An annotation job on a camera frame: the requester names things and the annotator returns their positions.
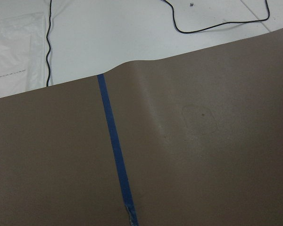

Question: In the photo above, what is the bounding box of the brown paper table cover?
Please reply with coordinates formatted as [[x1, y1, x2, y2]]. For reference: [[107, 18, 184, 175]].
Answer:
[[0, 28, 283, 226]]

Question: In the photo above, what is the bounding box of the black cable on white table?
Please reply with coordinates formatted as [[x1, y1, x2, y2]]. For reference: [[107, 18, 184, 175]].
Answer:
[[160, 0, 271, 33]]

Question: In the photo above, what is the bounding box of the blue tape strip lengthwise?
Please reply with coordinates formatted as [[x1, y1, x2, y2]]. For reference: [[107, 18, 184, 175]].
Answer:
[[97, 74, 139, 226]]

